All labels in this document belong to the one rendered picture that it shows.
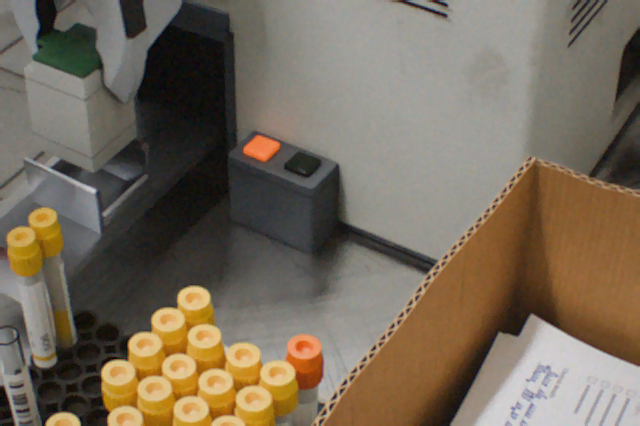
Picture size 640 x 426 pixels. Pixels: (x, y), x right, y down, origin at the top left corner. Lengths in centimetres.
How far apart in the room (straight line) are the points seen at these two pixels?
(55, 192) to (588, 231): 30
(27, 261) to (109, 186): 15
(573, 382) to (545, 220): 8
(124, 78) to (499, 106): 20
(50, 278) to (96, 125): 9
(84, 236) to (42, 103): 8
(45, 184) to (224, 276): 12
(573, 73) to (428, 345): 22
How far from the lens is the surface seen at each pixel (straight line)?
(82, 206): 73
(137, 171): 76
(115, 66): 68
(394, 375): 55
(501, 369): 63
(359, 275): 76
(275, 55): 74
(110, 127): 72
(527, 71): 66
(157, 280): 76
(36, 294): 65
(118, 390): 55
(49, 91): 71
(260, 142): 77
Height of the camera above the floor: 140
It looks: 41 degrees down
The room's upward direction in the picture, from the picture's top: 1 degrees clockwise
